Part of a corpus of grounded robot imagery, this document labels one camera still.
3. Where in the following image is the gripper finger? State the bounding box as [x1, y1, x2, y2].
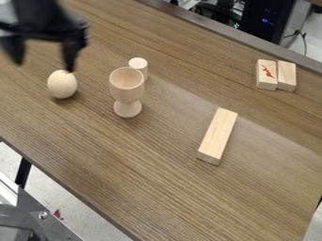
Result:
[60, 37, 89, 73]
[0, 35, 27, 66]

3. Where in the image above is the wooden block with red mark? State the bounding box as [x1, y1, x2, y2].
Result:
[255, 58, 280, 92]

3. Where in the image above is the black computer tower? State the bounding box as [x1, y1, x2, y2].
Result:
[237, 0, 313, 45]

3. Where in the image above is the wooden ball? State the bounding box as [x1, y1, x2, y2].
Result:
[45, 69, 80, 100]

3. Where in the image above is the wooden cup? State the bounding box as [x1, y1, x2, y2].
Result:
[107, 66, 146, 120]

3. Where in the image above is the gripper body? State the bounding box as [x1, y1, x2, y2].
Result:
[0, 0, 92, 49]

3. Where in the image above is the plain wooden block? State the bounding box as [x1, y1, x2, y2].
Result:
[275, 59, 298, 93]

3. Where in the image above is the long wooden block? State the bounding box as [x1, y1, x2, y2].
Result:
[195, 106, 239, 167]

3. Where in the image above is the wooden cylinder block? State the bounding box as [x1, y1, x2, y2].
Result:
[126, 56, 150, 83]

